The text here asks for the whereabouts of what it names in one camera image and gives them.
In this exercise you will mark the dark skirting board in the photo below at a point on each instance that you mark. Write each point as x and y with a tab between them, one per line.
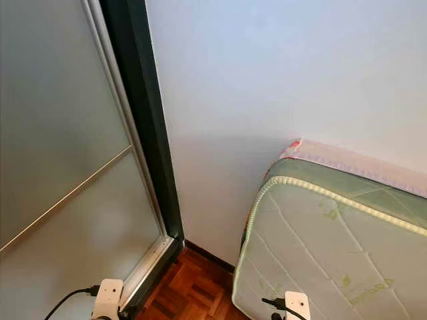
210	256

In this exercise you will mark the pink patterned mattress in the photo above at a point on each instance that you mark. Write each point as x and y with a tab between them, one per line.
353	162

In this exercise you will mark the dark green door frame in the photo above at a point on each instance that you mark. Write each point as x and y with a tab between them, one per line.
140	100

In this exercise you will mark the frosted glass sliding door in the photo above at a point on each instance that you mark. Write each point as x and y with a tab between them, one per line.
60	100

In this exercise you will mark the green white quilted mattress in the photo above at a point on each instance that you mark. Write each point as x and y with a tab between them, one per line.
320	253

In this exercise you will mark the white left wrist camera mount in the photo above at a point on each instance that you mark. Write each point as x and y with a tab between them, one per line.
108	300

